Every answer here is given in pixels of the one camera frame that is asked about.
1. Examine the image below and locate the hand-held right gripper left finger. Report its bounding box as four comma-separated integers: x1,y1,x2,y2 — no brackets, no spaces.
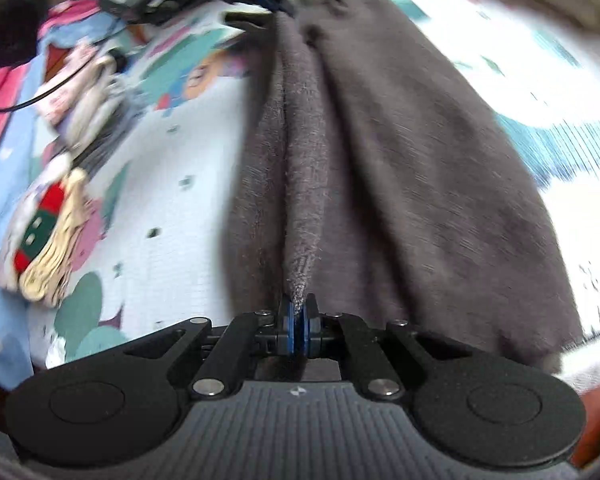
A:
121,296,297,400

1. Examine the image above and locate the red green patterned cloth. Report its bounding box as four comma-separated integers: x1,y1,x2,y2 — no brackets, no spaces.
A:
0,160,106,306

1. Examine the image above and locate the pink printed cloth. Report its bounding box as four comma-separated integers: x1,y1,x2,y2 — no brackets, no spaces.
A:
40,40,111,126

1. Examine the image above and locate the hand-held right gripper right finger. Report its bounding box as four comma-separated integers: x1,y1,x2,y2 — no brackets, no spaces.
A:
304,292,477,402

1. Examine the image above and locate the grey striped cloth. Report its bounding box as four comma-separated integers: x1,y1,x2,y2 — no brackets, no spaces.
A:
55,55,146,176

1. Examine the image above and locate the printed play mat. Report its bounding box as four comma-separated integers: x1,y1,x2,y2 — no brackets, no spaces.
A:
27,0,600,386

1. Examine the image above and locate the light blue cloth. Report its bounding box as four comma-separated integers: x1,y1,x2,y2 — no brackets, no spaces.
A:
0,25,46,391

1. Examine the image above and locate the black cable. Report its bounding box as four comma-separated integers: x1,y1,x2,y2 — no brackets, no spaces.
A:
0,55,116,113

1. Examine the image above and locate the grey knit cardigan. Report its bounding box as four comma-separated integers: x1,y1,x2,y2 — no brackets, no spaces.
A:
222,0,586,376

